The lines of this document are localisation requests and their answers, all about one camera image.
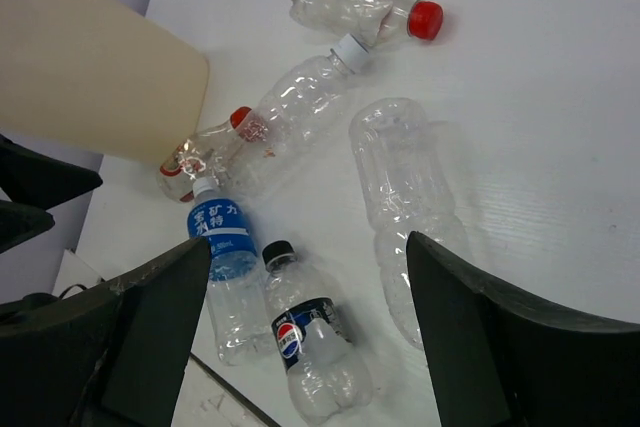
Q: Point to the blue label water bottle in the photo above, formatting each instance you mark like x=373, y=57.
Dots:
x=234, y=292

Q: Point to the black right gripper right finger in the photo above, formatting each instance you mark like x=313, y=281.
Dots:
x=501, y=356

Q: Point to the small clear bottle red label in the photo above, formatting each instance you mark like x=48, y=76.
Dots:
x=202, y=154

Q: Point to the beige plastic bin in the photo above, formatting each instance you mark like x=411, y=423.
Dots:
x=96, y=75

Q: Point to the clear bottle white cap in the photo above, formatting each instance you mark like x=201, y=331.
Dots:
x=293, y=117

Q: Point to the Pepsi bottle black cap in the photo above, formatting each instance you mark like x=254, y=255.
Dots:
x=326, y=376

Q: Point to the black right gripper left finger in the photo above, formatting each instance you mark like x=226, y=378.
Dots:
x=111, y=355

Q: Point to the large clear capless bottle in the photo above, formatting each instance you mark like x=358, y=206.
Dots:
x=404, y=190

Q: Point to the crushed clear bottle red cap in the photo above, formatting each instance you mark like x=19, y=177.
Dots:
x=372, y=22

